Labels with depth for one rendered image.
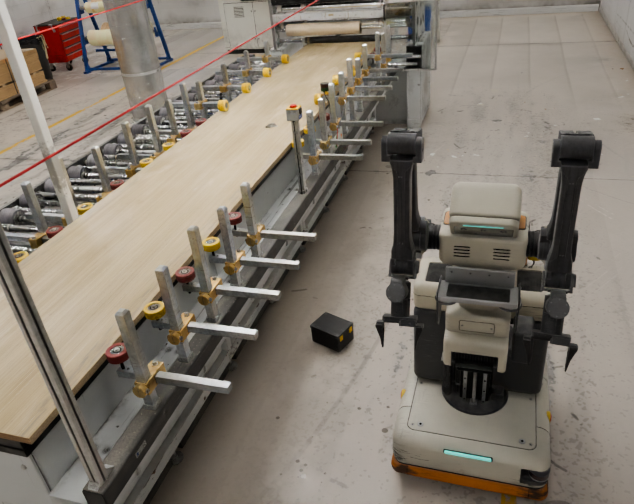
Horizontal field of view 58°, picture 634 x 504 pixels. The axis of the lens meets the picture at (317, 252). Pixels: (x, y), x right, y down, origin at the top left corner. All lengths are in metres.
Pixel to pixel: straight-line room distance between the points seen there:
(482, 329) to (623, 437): 1.12
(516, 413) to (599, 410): 0.61
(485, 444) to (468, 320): 0.60
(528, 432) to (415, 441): 0.45
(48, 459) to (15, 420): 0.18
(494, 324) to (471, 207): 0.49
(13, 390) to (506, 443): 1.81
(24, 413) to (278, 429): 1.30
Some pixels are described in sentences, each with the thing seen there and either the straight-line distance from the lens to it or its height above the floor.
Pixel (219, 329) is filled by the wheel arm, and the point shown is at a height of 0.84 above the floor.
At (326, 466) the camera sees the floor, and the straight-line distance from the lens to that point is 2.77.
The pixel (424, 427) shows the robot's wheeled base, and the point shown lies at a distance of 2.53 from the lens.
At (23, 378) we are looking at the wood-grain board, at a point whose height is 0.90.
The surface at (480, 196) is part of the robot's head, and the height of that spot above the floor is 1.36.
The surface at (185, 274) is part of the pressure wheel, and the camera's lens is 2.45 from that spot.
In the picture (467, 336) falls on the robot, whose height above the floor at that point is 0.80.
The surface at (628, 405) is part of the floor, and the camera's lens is 3.19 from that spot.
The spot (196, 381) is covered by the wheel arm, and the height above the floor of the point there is 0.82.
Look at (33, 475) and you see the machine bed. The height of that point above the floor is 0.70.
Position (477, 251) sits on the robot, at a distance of 1.93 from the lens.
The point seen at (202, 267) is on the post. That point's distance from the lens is 2.34.
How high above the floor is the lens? 2.17
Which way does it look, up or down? 31 degrees down
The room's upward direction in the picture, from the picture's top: 6 degrees counter-clockwise
